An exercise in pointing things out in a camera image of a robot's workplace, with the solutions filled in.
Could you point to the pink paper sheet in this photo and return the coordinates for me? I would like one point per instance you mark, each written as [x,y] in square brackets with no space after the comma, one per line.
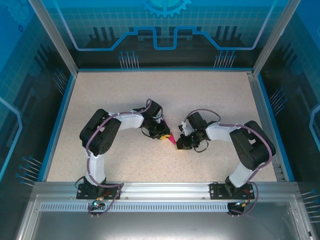
[172,141]

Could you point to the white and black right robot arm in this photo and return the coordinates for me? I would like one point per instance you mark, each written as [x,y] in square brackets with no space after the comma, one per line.
[252,145]

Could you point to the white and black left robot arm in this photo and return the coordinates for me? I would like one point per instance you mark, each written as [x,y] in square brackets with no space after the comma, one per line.
[100,132]

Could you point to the sheet metal tray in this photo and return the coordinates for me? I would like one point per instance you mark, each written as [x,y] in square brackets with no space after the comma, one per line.
[160,225]

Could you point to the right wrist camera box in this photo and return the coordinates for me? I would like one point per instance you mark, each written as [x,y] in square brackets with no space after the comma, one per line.
[184,127]

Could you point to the aluminium mounting rail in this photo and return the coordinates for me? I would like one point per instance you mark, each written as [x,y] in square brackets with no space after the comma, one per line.
[162,190]

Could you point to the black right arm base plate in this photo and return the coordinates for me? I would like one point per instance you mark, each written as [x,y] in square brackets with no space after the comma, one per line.
[216,191]

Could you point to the aluminium side rail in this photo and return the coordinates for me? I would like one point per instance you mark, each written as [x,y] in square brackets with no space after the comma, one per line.
[258,100]

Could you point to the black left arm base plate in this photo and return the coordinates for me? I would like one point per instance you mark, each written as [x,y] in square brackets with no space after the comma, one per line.
[83,193]

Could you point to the aluminium frame post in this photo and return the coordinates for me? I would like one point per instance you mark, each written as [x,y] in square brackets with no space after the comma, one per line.
[55,37]
[275,37]

